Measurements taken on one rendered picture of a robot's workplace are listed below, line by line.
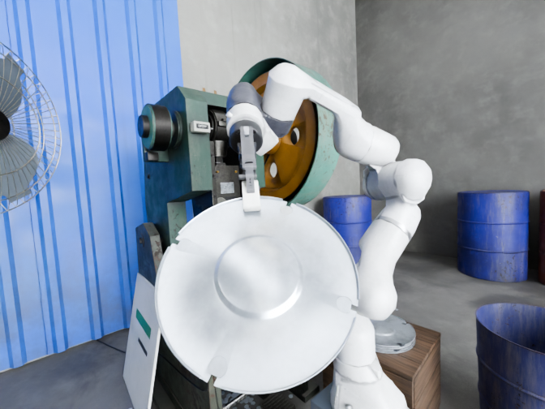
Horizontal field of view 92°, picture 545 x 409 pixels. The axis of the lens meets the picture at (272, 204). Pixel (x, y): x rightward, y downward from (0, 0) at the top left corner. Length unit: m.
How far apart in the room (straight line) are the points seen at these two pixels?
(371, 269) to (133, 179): 1.98
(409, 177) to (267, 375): 0.57
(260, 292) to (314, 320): 0.08
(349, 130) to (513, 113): 3.39
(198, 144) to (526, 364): 1.42
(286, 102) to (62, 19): 2.05
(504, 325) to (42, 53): 3.00
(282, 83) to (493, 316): 1.39
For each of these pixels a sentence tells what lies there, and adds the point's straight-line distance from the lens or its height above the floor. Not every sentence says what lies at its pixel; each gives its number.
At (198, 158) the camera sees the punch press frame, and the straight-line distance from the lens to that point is 1.14.
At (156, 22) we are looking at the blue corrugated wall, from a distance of 2.76.
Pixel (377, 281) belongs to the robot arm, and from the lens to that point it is 0.68.
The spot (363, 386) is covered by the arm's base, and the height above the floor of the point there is 0.55.
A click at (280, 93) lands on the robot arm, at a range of 0.66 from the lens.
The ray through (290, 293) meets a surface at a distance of 0.38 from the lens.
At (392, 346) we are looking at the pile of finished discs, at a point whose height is 0.38.
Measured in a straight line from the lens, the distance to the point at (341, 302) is 0.40.
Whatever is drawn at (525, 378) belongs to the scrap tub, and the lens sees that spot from 1.37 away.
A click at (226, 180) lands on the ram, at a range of 1.25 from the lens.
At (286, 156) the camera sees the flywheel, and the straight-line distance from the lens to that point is 1.46.
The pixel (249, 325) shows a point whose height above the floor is 0.89.
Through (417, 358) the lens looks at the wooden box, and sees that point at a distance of 1.34.
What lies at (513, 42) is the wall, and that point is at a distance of 4.22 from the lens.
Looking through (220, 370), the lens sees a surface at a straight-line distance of 0.37.
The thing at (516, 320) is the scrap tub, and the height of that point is 0.40.
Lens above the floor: 1.07
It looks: 4 degrees down
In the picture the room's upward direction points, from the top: 3 degrees counter-clockwise
